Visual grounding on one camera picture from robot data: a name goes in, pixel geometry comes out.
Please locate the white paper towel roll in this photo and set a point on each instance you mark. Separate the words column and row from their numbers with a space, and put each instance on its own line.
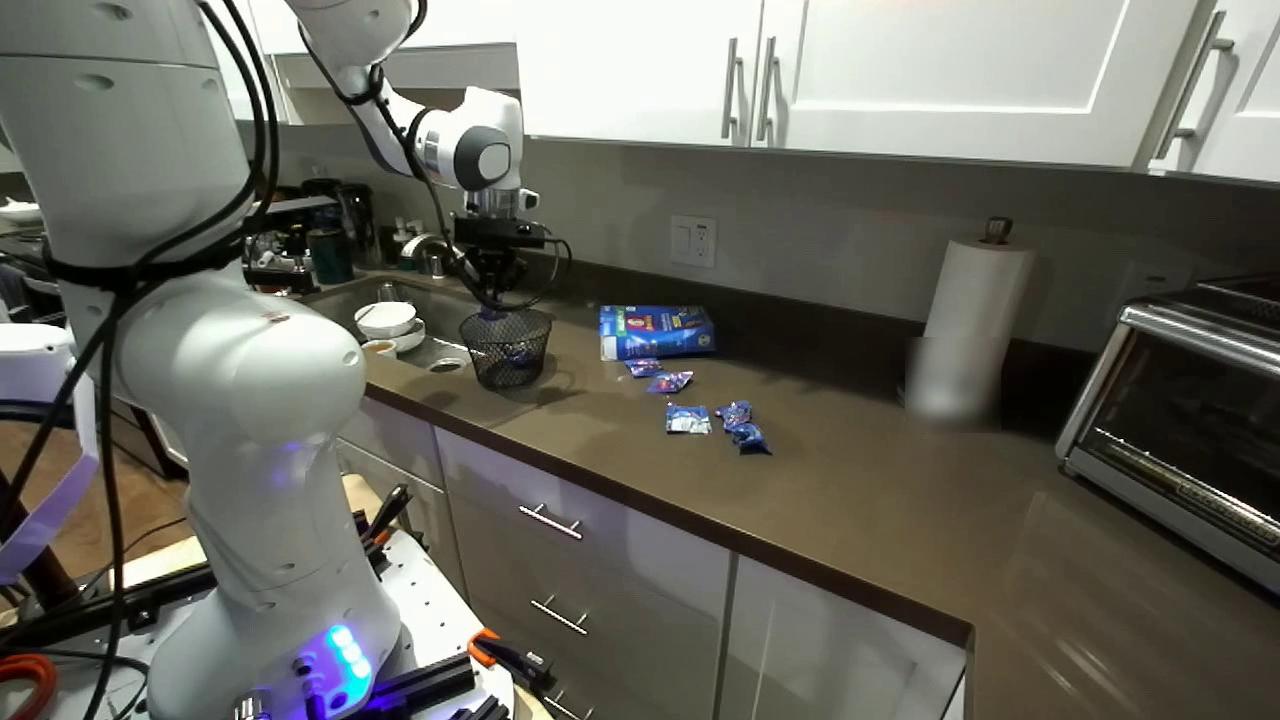
column 965, row 320

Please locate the blue sachet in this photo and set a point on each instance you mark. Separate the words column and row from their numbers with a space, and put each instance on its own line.
column 642, row 366
column 727, row 416
column 669, row 382
column 753, row 439
column 691, row 416
column 746, row 411

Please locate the silver toaster oven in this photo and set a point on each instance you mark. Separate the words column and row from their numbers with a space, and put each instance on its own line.
column 1172, row 424

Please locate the large blue snack bag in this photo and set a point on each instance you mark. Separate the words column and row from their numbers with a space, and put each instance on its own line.
column 655, row 328

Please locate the white bowl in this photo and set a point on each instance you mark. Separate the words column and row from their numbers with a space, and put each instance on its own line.
column 387, row 320

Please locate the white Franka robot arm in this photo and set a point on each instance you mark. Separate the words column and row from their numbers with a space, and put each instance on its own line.
column 255, row 385

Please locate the dark cup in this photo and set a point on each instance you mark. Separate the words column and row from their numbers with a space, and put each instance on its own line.
column 328, row 258

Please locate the white wall outlet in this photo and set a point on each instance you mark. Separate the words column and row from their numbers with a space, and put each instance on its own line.
column 694, row 242

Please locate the black countertop appliance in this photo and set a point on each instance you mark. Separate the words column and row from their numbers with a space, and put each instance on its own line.
column 287, row 226

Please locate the black marker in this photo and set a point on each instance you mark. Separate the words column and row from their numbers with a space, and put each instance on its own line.
column 390, row 513

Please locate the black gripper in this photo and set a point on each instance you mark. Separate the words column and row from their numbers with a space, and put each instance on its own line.
column 507, row 242

